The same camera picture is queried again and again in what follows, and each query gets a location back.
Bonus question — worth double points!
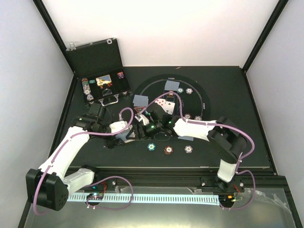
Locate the blue backed card deck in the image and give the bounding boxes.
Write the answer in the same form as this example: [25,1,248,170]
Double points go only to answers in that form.
[115,132,134,143]

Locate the face up clubs card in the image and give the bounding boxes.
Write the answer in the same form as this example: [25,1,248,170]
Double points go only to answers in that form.
[161,101,175,114]

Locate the face up hearts card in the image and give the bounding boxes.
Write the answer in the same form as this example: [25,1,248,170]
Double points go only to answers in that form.
[155,99,166,107]

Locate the orange poker chip stack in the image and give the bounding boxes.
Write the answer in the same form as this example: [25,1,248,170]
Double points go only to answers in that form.
[164,146,173,155]

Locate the green poker chip stack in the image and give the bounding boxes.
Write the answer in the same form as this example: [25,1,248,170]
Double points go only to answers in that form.
[147,143,156,151]

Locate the blue white chips big blind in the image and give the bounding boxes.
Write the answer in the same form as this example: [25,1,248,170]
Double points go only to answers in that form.
[194,116,202,121]

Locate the blue green fifty chips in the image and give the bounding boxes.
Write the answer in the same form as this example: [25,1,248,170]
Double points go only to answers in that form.
[177,87,184,94]

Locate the blue white chips small blind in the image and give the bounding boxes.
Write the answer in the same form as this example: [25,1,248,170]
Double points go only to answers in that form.
[186,88,193,94]

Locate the red triangular dealer button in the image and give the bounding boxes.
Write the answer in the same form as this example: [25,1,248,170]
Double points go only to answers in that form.
[134,107,144,113]

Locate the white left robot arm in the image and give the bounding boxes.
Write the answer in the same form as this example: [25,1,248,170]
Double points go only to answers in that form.
[26,103,132,215]

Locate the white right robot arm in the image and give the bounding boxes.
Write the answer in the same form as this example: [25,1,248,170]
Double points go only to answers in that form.
[126,116,255,191]

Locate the round black poker mat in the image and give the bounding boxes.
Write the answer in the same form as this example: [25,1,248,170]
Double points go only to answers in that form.
[130,74,211,143]

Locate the blue white poker chip stack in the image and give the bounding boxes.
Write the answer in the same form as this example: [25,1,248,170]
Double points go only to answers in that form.
[184,145,193,153]

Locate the chip row in case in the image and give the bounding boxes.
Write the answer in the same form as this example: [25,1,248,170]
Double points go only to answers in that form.
[81,78,94,104]

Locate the card box in case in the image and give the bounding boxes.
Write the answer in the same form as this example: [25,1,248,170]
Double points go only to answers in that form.
[95,74,112,86]

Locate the purple chips in case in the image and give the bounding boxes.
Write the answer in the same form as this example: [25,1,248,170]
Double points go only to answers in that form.
[117,72,125,79]

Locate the black aluminium poker case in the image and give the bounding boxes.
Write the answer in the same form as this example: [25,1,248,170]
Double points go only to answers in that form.
[66,38,132,106]

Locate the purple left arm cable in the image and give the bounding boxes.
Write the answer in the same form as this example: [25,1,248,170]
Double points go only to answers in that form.
[33,107,133,214]

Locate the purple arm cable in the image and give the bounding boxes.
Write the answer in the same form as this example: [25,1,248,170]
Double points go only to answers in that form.
[139,92,257,211]
[33,107,133,214]

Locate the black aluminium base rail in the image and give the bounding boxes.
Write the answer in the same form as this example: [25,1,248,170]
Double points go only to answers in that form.
[73,166,245,193]

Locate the white slotted cable duct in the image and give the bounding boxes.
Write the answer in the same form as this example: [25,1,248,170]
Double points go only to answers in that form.
[67,192,219,206]

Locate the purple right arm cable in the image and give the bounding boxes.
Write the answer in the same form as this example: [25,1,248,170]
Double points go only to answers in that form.
[139,92,257,211]

